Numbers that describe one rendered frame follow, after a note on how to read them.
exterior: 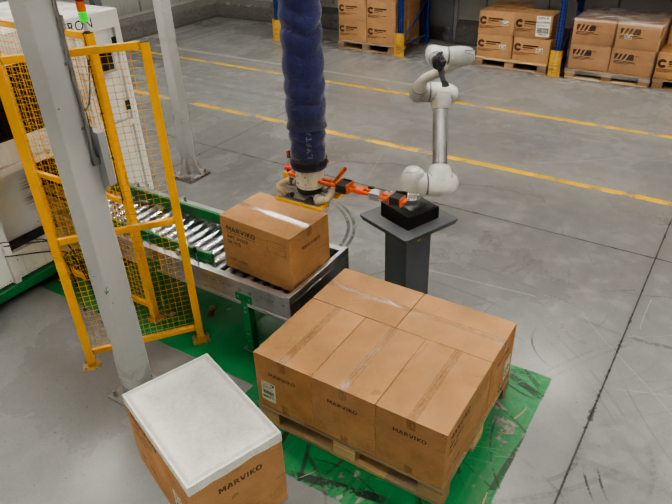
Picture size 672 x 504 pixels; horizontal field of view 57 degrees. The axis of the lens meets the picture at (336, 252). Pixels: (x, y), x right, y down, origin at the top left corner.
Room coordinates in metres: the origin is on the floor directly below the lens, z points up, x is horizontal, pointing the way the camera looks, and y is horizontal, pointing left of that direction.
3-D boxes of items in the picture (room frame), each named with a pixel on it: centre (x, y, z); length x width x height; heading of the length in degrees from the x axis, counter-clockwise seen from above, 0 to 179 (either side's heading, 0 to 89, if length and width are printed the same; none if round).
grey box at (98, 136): (3.06, 1.25, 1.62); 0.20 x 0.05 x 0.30; 56
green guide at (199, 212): (4.47, 1.24, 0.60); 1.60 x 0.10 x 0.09; 56
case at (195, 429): (1.78, 0.58, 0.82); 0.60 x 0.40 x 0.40; 37
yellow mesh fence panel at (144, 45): (3.36, 1.35, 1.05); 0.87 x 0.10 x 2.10; 108
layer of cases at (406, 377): (2.77, -0.28, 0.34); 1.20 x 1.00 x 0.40; 56
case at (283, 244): (3.58, 0.40, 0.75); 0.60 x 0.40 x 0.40; 53
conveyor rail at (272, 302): (3.78, 1.27, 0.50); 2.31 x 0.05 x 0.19; 56
